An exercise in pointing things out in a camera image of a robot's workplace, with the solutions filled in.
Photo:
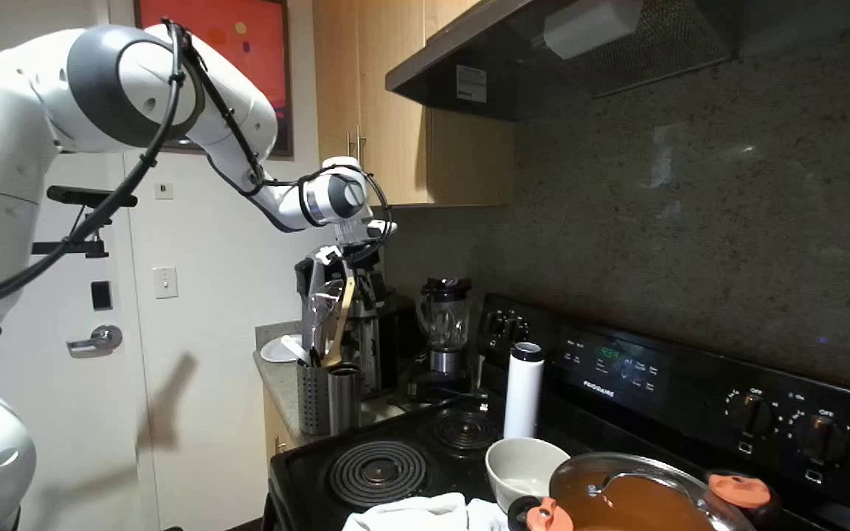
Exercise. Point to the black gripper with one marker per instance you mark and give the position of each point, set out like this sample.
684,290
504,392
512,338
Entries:
327,270

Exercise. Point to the perforated steel cutlery holder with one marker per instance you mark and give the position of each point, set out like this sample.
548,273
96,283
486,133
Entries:
315,398

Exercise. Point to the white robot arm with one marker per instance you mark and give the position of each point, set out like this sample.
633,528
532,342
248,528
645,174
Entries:
107,88

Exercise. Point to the wooden spatula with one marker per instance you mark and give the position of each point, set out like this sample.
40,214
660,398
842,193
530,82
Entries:
337,321

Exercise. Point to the white spoon utensil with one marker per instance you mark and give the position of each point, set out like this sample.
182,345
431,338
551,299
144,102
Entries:
282,348

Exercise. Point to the stainless steel tumbler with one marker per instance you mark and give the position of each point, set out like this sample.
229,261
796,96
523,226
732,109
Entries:
343,398

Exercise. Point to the black blender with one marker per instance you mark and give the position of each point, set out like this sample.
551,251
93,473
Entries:
445,320

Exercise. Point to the upper wooden cabinet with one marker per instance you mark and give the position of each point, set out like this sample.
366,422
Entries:
418,155

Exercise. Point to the white door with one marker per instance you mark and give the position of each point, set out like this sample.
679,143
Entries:
135,372

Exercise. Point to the white dish cloth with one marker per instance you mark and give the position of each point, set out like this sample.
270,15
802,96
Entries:
448,512

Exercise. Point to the small white bowl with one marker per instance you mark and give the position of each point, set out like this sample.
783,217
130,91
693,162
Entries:
520,466

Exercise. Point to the range hood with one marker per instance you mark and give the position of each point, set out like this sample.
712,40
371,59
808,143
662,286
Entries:
504,57

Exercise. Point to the pot with brown sauce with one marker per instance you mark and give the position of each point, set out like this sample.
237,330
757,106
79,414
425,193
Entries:
608,490

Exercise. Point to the black electric stove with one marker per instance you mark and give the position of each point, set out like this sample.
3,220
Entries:
604,389

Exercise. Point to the red wall picture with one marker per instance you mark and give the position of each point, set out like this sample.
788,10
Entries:
248,32

